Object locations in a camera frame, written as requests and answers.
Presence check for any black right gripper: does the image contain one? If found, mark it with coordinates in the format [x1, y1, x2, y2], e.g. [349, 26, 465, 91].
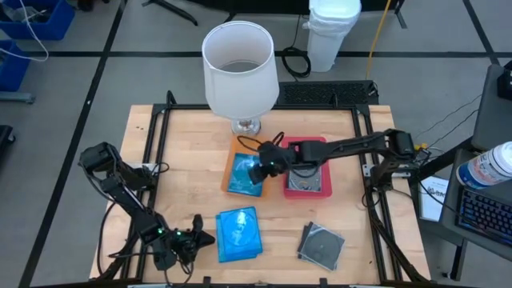
[248, 142, 301, 185]

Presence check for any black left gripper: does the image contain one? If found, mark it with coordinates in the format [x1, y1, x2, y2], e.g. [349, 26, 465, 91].
[151, 214, 216, 271]

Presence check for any orange translucent plastic bin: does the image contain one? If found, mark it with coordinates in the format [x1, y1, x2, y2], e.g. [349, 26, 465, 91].
[220, 134, 270, 198]

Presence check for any red translucent plastic bin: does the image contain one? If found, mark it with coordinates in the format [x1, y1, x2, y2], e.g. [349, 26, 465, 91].
[279, 135, 334, 200]

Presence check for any white shade table lamp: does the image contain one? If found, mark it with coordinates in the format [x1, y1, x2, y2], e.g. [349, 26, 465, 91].
[201, 20, 280, 136]

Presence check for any black perforated panel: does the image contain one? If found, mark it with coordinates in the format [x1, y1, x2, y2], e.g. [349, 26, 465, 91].
[277, 80, 379, 107]

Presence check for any white trash bin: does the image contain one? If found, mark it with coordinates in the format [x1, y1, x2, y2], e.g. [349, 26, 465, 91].
[302, 0, 362, 73]

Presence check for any white paper sign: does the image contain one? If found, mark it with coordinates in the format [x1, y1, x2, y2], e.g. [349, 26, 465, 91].
[418, 175, 450, 222]

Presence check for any dark grey desk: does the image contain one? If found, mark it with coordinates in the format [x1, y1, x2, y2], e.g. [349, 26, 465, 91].
[439, 150, 512, 261]

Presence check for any black equipment foot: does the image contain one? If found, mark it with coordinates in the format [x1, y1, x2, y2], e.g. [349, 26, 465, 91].
[0, 125, 16, 155]

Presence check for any black backlit keyboard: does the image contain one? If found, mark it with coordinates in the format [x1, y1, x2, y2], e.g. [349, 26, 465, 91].
[455, 187, 512, 246]

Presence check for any white wipes canister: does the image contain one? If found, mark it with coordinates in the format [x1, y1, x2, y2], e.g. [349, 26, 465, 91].
[455, 140, 512, 190]

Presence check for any grey metal floor bar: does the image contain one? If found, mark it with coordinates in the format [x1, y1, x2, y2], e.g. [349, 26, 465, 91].
[0, 91, 36, 104]

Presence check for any grey side table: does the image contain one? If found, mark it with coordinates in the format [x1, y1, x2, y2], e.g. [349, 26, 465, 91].
[471, 63, 512, 151]

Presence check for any blue floor storage bin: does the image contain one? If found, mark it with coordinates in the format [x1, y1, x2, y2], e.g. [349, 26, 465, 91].
[0, 0, 76, 41]
[0, 39, 31, 92]

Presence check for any black desktop device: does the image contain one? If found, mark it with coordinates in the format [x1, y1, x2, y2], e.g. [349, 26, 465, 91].
[497, 59, 512, 101]

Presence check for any black aluminium table frame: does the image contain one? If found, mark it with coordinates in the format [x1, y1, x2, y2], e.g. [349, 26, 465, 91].
[90, 90, 433, 288]

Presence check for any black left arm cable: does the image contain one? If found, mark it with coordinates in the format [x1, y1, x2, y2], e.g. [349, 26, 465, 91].
[97, 202, 139, 277]

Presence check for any black coiled floor cable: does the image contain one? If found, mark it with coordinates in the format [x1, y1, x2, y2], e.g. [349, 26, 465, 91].
[281, 14, 312, 79]

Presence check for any yellow hanging cable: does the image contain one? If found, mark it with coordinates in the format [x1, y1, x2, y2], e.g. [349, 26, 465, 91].
[366, 0, 392, 80]

